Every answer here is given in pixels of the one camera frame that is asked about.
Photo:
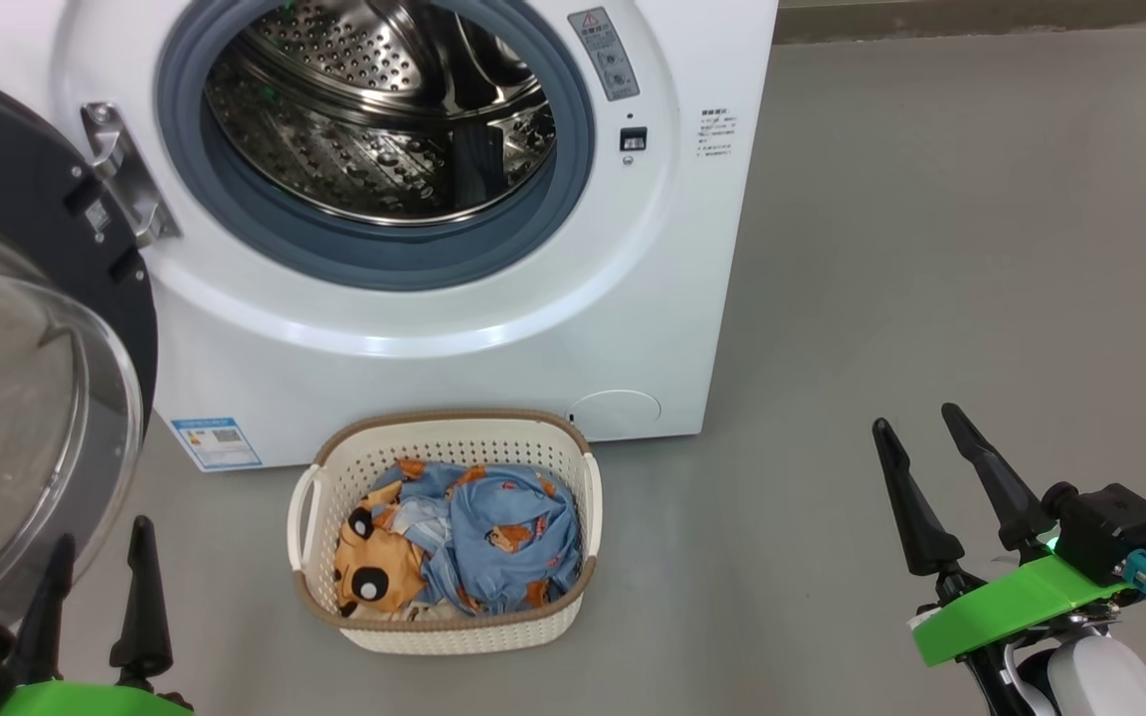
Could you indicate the blue bear-print garment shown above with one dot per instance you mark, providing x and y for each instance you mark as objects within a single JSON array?
[{"x": 513, "y": 542}]

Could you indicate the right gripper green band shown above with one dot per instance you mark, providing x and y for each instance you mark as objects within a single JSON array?
[{"x": 1011, "y": 602}]

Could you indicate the grey warning label sticker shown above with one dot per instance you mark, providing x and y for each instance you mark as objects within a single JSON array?
[{"x": 605, "y": 55}]

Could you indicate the steel perforated washer drum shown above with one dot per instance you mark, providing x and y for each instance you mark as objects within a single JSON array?
[{"x": 334, "y": 149}]

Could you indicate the blue energy label sticker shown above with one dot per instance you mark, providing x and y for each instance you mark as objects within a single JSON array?
[{"x": 216, "y": 444}]

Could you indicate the metal door hinge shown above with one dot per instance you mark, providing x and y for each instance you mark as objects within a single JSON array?
[{"x": 130, "y": 179}]

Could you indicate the black door latch slot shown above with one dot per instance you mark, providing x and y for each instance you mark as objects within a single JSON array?
[{"x": 633, "y": 139}]

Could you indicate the round white filter cover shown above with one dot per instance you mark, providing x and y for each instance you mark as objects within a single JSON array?
[{"x": 616, "y": 415}]

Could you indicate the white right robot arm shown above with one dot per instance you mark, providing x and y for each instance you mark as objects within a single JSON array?
[{"x": 1100, "y": 681}]

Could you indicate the small printed text label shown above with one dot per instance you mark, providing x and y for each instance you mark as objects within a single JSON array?
[{"x": 719, "y": 132}]

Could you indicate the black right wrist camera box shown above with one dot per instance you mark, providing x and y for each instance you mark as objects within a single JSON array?
[{"x": 1115, "y": 527}]

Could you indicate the black round glass washer door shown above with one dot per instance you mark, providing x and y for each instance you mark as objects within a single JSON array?
[{"x": 6, "y": 179}]

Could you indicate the grey rubber door gasket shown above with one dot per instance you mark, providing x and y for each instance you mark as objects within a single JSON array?
[{"x": 265, "y": 239}]

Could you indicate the white front-load washing machine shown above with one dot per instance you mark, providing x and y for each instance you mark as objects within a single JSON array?
[{"x": 434, "y": 378}]

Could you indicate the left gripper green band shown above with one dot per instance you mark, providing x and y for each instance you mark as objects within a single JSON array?
[{"x": 86, "y": 701}]

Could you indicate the cream perforated laundry basket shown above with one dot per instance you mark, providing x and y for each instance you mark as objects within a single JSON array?
[{"x": 454, "y": 636}]

